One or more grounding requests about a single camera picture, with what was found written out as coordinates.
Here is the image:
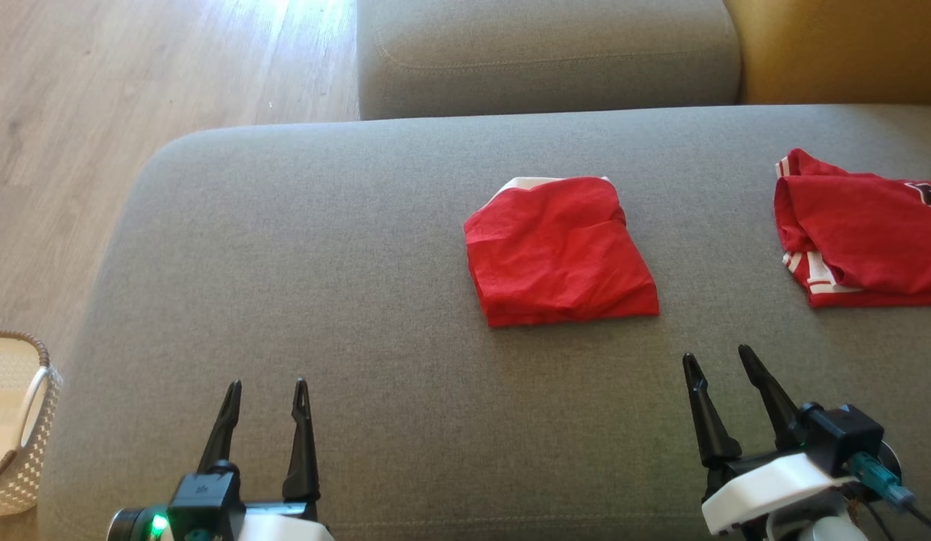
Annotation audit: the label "right camera cable teal plug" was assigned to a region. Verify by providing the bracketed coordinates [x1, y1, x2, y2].
[847, 453, 931, 541]

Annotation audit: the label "yellow sofa cushion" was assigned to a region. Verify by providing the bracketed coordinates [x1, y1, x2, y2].
[724, 0, 931, 106]

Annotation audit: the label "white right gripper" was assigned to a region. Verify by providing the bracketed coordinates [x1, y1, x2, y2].
[682, 344, 857, 536]

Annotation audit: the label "red shirt with white sleeves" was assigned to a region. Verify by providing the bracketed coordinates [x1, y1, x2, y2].
[773, 148, 931, 309]

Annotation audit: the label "beige woven laundry basket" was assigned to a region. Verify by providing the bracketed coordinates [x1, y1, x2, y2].
[0, 329, 64, 519]

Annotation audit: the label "grey sofa back cushion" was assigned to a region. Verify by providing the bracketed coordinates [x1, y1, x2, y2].
[356, 0, 742, 121]

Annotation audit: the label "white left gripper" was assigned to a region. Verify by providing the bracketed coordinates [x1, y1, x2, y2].
[108, 378, 334, 541]

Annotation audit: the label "red shorts with white stripes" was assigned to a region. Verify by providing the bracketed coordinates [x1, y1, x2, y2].
[464, 175, 660, 328]

